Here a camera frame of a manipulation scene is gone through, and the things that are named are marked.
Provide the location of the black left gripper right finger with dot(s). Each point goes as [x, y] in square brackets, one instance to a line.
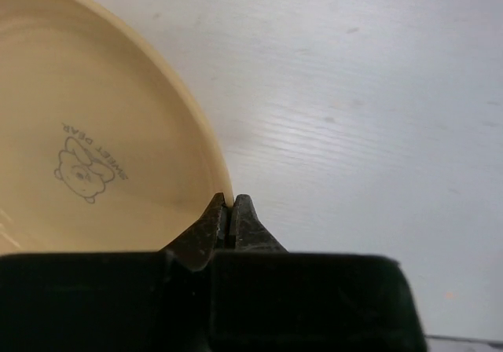
[246, 232]

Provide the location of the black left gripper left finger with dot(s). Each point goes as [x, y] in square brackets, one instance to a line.
[193, 248]

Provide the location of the cream round plate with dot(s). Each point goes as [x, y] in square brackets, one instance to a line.
[102, 146]

